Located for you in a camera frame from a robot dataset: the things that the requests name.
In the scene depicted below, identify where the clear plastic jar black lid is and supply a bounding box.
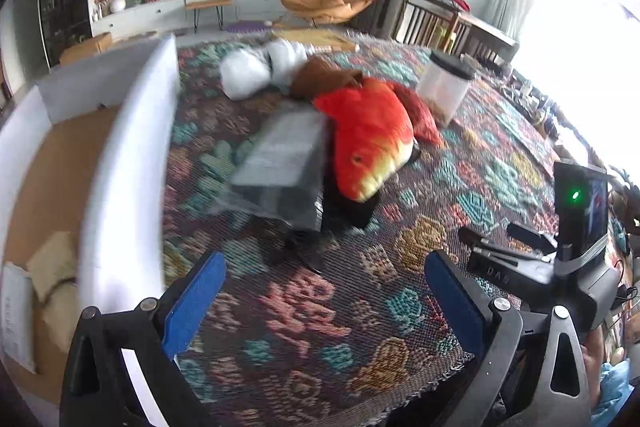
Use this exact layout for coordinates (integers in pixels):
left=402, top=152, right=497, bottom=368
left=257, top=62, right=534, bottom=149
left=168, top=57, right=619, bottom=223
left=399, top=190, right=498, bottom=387
left=416, top=50, right=476, bottom=128

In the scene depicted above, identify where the blue sleeve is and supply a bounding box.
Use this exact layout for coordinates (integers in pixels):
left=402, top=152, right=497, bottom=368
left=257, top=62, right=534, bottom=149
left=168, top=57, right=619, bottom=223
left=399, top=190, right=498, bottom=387
left=591, top=359, right=634, bottom=427

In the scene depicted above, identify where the white round vase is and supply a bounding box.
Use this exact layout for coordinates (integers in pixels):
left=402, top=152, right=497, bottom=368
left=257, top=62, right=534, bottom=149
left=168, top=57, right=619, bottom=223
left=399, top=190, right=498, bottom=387
left=110, top=0, right=127, bottom=14

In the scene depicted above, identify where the wooden dining chair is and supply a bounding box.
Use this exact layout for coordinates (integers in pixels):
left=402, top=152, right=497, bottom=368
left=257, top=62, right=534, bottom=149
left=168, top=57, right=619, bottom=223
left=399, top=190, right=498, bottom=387
left=392, top=0, right=461, bottom=52

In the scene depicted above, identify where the person's right hand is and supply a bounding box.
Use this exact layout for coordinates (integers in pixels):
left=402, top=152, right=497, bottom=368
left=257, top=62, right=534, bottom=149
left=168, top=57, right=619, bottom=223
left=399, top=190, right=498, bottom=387
left=580, top=327, right=605, bottom=409

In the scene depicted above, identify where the red patterned pouch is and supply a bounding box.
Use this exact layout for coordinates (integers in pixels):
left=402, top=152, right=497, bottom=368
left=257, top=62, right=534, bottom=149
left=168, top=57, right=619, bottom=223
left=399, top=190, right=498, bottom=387
left=387, top=81, right=444, bottom=146

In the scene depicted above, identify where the white tv cabinet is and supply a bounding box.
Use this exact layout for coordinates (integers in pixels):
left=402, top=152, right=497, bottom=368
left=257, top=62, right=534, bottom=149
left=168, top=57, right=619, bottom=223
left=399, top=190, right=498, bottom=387
left=91, top=0, right=286, bottom=39

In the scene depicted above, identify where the colourful woven table cloth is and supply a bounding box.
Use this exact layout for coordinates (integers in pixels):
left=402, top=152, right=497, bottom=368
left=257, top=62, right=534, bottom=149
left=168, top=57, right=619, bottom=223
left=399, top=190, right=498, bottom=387
left=163, top=40, right=556, bottom=426

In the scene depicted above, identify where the phone mounted on right gripper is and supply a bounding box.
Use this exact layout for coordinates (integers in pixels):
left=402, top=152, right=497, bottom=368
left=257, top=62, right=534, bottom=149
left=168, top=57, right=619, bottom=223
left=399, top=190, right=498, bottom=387
left=553, top=160, right=610, bottom=262

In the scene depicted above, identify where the small wooden side table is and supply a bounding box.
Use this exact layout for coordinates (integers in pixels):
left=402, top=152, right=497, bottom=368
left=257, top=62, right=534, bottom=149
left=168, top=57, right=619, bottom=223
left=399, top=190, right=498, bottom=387
left=184, top=0, right=233, bottom=32

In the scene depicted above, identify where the white bundled cloth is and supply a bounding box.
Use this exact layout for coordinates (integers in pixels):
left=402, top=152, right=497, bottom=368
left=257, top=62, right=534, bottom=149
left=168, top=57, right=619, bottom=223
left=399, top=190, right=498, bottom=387
left=219, top=38, right=316, bottom=101

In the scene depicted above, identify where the red orange fish plush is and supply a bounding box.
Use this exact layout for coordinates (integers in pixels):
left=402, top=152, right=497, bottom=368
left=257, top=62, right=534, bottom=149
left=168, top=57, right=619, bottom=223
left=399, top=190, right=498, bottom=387
left=314, top=77, right=414, bottom=202

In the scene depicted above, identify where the white storage box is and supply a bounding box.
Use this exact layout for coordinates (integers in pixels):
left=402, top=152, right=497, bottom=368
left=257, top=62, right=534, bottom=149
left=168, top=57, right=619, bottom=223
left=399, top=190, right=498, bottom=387
left=0, top=33, right=182, bottom=427

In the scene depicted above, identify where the flat cardboard box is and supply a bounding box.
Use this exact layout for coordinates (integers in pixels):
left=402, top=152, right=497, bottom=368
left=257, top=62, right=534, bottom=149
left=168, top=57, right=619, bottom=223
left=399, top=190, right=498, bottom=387
left=272, top=28, right=359, bottom=52

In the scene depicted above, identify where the grey cloth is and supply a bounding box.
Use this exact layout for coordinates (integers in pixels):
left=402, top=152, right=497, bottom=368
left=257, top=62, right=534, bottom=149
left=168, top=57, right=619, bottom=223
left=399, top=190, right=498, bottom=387
left=209, top=102, right=329, bottom=231

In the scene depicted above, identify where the brown knitted cloth roll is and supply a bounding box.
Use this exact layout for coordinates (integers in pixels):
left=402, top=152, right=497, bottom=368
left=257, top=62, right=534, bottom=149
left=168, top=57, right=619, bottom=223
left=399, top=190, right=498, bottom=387
left=288, top=56, right=364, bottom=101

